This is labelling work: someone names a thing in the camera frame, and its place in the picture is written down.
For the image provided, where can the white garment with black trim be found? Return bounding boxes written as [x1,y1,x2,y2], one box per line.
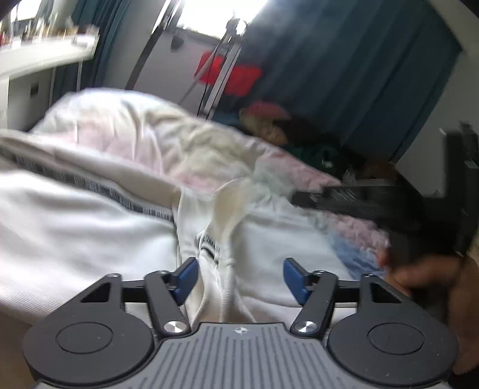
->
[1,130,350,325]

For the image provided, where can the pile of colourful clothes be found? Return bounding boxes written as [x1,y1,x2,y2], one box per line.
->
[239,101,398,182]

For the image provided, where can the person's right hand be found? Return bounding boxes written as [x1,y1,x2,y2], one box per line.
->
[378,250,479,374]

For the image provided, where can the teal curtain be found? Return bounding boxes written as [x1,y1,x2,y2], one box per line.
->
[69,0,461,161]

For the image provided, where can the pink pastel bed sheet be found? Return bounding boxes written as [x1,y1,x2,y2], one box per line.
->
[32,89,387,281]

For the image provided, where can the red bag on stand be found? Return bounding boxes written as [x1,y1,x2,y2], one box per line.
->
[200,55,262,97]

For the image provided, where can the white dressing table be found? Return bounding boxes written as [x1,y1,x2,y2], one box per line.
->
[0,28,100,132]

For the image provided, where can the cosmetic bottles on table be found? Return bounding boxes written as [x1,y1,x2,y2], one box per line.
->
[1,13,99,48]

